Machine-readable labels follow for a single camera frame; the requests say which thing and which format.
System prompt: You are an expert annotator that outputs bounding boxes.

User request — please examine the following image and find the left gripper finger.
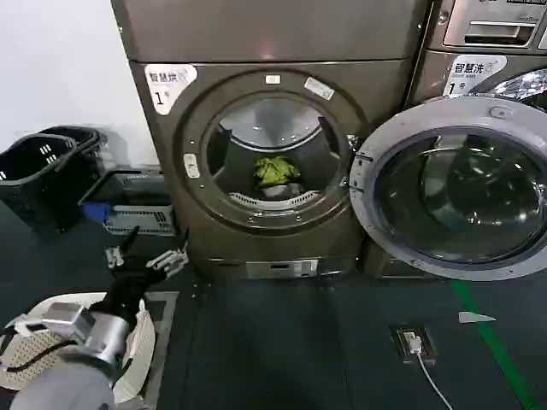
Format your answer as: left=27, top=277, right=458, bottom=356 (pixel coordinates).
left=104, top=225, right=140, bottom=270
left=144, top=232, right=191, bottom=281

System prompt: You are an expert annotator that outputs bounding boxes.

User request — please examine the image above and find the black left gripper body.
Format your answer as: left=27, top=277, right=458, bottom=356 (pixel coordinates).
left=88, top=255, right=167, bottom=322

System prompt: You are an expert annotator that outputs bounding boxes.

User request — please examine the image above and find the grey slotted plastic crate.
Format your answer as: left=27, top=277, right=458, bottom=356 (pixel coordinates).
left=102, top=204, right=179, bottom=237

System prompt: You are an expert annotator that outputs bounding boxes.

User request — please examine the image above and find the blue plastic piece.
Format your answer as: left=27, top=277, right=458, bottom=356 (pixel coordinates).
left=80, top=202, right=115, bottom=224

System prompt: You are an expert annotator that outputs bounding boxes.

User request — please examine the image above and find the white perforated laundry basket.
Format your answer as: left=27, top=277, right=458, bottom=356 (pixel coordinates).
left=0, top=291, right=157, bottom=405

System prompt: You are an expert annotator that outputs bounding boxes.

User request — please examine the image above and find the black plastic laundry basket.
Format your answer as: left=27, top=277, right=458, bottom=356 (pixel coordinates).
left=37, top=126, right=109, bottom=181
left=0, top=133, right=81, bottom=234

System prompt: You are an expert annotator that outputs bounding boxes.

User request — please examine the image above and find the white perforated lint filter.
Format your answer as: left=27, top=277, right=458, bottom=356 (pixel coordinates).
left=227, top=190, right=320, bottom=211

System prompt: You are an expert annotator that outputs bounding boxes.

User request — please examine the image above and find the grey crumpled garment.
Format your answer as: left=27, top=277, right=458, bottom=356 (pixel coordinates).
left=261, top=181, right=305, bottom=199

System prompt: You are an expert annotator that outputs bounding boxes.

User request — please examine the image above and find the green crumpled garment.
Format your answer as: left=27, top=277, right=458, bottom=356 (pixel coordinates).
left=252, top=155, right=302, bottom=187

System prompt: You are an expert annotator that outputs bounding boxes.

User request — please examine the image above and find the white dryer number label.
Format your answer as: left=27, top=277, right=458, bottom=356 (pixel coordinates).
left=144, top=63, right=199, bottom=116

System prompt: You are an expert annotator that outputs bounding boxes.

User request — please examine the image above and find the grey front-loading dryer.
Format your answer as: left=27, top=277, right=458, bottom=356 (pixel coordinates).
left=109, top=0, right=432, bottom=282

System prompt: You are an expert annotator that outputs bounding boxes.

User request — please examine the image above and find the floor power socket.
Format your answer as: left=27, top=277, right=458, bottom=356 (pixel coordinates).
left=389, top=325, right=438, bottom=366

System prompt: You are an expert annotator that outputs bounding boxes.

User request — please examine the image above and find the white power plug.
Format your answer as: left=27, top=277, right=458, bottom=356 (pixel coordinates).
left=403, top=331, right=425, bottom=356

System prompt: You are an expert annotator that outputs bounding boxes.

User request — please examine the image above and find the round glass dryer door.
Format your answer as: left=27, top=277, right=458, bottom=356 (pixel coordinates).
left=349, top=101, right=547, bottom=283

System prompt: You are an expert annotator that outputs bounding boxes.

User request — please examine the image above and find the white tape scrap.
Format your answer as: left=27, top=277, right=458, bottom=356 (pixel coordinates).
left=457, top=311, right=497, bottom=325

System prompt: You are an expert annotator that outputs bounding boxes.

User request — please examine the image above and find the grey washing machine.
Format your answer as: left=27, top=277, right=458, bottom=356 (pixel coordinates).
left=362, top=0, right=547, bottom=279

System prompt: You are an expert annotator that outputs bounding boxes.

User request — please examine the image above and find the green floor tape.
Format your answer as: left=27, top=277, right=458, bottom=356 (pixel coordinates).
left=448, top=279, right=540, bottom=410

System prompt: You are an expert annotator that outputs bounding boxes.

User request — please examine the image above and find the white washer number label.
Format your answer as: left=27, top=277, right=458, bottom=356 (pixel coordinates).
left=444, top=55, right=508, bottom=97

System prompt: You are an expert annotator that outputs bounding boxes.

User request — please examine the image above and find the silver detergent drawer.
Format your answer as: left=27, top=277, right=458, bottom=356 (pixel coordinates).
left=442, top=0, right=547, bottom=49

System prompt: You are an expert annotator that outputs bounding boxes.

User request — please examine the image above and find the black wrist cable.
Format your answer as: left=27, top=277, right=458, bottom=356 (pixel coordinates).
left=0, top=316, right=130, bottom=385

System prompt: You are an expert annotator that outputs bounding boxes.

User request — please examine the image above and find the white power cable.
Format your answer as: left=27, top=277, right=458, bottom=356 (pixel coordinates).
left=415, top=350, right=450, bottom=410

